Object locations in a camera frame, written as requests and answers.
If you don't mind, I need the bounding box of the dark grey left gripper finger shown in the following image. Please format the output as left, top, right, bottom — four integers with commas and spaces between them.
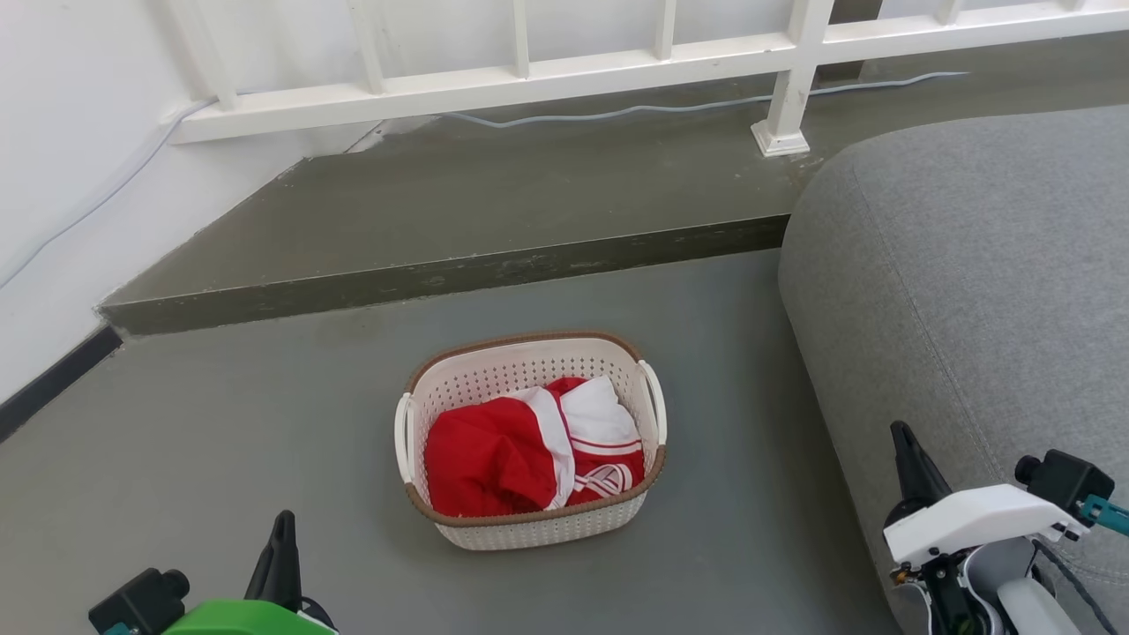
244, 510, 306, 609

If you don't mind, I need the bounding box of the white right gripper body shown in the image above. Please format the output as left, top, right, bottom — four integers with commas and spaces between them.
883, 482, 1091, 572

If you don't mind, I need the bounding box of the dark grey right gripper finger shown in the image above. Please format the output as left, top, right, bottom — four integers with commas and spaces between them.
885, 421, 955, 514

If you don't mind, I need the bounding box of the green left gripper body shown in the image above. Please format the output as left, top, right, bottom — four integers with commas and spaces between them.
162, 598, 341, 635

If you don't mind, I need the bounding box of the cream perforated laundry basket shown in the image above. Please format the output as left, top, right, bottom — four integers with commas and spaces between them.
393, 331, 669, 552

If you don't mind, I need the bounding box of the grey fabric sofa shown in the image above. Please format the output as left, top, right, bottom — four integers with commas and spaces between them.
778, 105, 1129, 635

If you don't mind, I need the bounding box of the red and white garment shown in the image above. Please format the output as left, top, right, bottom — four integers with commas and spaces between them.
424, 377, 647, 519

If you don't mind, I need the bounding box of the black baseboard strip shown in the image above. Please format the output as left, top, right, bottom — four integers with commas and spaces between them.
0, 325, 123, 443

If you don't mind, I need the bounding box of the white wooden railing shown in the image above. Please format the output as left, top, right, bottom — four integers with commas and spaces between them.
159, 0, 1129, 159

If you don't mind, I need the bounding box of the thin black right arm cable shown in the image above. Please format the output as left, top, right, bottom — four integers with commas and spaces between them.
1030, 538, 1123, 635

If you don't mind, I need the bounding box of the teal right camera plug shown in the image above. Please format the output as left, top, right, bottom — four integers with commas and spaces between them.
1080, 495, 1129, 537

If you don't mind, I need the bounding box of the light grey wall cable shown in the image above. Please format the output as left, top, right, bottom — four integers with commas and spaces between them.
0, 95, 217, 290

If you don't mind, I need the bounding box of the light grey floor cable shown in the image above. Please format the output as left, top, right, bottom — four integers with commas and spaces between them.
441, 71, 970, 131

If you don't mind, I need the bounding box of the dark brown post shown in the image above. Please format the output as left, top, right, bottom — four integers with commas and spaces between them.
815, 0, 885, 83

